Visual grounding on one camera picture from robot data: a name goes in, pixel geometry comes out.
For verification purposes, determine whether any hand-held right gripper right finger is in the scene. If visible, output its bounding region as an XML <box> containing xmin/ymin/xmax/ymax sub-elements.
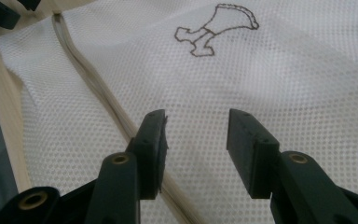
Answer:
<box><xmin>226</xmin><ymin>108</ymin><xmax>282</xmax><ymax>200</ymax></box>

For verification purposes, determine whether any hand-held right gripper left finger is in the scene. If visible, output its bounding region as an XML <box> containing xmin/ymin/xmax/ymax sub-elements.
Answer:
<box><xmin>126</xmin><ymin>108</ymin><xmax>170</xmax><ymax>201</ymax></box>

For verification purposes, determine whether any white mesh laundry bag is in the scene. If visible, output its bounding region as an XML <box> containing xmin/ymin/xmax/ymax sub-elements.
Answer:
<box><xmin>0</xmin><ymin>0</ymin><xmax>358</xmax><ymax>224</ymax></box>

